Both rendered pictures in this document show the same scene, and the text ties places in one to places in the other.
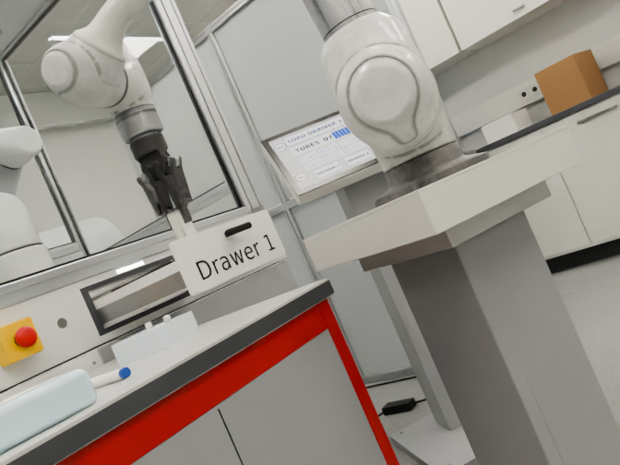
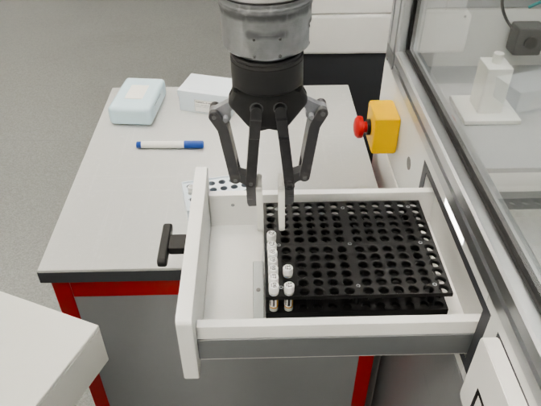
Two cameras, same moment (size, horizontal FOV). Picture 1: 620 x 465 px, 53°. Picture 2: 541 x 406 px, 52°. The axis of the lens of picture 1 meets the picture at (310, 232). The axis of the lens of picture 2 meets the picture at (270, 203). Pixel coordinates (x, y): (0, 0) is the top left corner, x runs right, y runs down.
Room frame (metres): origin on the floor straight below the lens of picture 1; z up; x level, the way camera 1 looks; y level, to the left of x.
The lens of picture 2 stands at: (1.75, -0.09, 1.40)
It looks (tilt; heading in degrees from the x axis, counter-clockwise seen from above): 39 degrees down; 142
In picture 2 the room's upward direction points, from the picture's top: straight up
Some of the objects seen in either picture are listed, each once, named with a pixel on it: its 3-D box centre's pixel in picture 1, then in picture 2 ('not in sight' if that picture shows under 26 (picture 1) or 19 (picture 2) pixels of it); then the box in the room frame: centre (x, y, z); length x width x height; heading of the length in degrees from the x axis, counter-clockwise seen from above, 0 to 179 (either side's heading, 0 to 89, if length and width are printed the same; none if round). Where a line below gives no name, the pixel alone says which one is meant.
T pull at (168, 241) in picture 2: (234, 231); (174, 244); (1.26, 0.14, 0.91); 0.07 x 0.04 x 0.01; 143
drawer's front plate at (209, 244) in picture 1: (232, 249); (197, 261); (1.28, 0.16, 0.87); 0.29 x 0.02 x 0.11; 143
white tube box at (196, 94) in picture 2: not in sight; (211, 94); (0.76, 0.52, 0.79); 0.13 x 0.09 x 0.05; 37
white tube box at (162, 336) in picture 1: (155, 338); (220, 199); (1.09, 0.32, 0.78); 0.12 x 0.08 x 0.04; 65
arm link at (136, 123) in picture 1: (140, 126); (266, 20); (1.33, 0.24, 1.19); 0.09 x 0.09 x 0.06
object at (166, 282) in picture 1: (172, 281); (353, 263); (1.40, 0.33, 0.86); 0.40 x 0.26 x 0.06; 53
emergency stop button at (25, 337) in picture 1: (24, 337); (361, 126); (1.18, 0.57, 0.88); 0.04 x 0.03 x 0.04; 143
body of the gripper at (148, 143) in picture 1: (153, 158); (267, 88); (1.33, 0.24, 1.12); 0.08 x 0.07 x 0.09; 53
